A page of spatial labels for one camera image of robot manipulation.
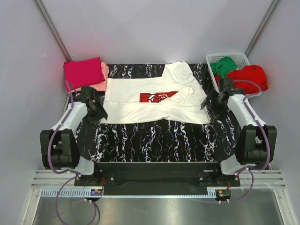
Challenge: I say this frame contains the folded magenta t-shirt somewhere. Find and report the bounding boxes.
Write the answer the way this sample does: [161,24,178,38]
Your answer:
[63,57,105,90]

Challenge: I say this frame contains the black marble pattern mat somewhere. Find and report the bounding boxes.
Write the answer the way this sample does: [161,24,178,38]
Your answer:
[52,63,263,163]

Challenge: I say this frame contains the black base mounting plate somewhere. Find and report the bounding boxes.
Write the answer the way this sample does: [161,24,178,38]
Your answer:
[75,162,240,197]

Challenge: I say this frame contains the green t-shirt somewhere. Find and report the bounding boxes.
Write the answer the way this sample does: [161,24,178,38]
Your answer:
[210,56,238,78]

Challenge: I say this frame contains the folded salmon pink t-shirt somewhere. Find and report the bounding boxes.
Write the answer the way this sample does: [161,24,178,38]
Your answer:
[70,62,109,92]

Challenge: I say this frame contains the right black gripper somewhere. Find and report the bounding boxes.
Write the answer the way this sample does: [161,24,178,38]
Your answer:
[200,90,230,121]

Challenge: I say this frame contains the white plastic laundry basket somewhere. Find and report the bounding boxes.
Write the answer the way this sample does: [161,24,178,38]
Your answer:
[206,52,250,92]

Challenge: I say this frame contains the red t-shirt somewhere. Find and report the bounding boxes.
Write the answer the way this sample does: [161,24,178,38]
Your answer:
[226,65,268,94]

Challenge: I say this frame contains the white printed t-shirt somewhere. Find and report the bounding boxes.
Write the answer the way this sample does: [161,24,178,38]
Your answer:
[100,62,210,125]

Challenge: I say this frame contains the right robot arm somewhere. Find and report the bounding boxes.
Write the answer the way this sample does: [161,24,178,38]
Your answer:
[201,77,277,186]

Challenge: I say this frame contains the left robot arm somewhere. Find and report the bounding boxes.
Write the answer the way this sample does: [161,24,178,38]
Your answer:
[40,86,108,186]

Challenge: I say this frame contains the aluminium rail frame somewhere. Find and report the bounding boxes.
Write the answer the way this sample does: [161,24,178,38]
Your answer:
[31,170,285,189]

